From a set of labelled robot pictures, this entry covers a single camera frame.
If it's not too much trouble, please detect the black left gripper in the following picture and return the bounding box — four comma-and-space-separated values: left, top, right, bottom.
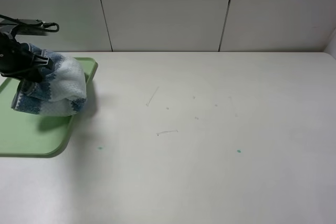
1, 33, 54, 82

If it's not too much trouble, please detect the blue white striped towel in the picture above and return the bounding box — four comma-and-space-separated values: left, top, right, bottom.
12, 43, 87, 116

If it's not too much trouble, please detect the green plastic tray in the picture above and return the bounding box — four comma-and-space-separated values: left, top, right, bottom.
1, 58, 98, 157

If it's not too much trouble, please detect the clear plastic tag pin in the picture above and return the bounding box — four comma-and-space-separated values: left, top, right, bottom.
146, 86, 160, 106

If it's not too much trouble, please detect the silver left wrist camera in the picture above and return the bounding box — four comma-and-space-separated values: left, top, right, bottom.
1, 19, 47, 36

